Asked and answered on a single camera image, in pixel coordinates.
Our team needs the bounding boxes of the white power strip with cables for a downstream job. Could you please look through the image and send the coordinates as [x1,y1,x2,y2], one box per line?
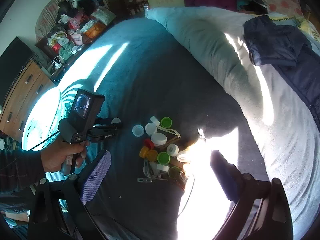
[46,55,68,77]

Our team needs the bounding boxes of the person's left forearm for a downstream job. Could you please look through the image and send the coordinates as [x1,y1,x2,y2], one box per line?
[0,149,47,195]

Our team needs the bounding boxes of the pile of plastic bottle caps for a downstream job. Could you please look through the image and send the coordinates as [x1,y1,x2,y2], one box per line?
[140,116,186,179]

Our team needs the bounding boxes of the teal bed blanket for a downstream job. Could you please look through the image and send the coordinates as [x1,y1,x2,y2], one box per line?
[21,17,270,240]

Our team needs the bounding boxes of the dark wooden side table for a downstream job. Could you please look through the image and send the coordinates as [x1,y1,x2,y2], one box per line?
[35,17,118,80]

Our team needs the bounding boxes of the black television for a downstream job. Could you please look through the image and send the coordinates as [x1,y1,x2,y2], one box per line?
[0,36,35,107]

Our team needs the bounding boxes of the yellow patterned cloth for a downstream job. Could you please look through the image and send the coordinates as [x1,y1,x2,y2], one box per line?
[269,15,320,43]

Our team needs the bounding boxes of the pale grey quilt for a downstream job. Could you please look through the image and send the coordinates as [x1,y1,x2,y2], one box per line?
[145,6,320,240]

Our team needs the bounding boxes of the wooden dresser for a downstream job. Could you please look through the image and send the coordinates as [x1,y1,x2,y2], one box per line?
[0,59,56,143]

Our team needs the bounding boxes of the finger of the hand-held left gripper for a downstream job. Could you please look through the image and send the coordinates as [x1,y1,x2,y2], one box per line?
[96,117,123,131]

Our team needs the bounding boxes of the white plastic strap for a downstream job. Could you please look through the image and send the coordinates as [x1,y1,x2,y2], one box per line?
[157,126,181,138]

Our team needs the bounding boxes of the floral pillow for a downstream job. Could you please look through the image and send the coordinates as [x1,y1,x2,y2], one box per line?
[259,0,305,20]

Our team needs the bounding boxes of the wooden clothespin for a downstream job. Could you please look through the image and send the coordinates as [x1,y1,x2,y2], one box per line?
[160,135,181,145]

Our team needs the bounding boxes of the heap of bags and clothes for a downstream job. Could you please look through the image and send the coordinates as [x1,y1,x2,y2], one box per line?
[47,0,117,55]

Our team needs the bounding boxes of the navy blue jacket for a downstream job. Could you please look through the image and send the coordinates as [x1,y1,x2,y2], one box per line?
[243,15,320,130]

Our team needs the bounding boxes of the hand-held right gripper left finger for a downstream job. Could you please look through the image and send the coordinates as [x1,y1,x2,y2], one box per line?
[27,149,112,240]

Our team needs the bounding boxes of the person's left hand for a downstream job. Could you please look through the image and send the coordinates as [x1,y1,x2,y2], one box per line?
[40,137,90,173]

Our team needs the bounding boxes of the wicker chair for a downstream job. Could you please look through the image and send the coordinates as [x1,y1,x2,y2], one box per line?
[35,0,75,43]

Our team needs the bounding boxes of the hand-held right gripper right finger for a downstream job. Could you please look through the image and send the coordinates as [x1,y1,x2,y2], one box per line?
[210,149,293,240]

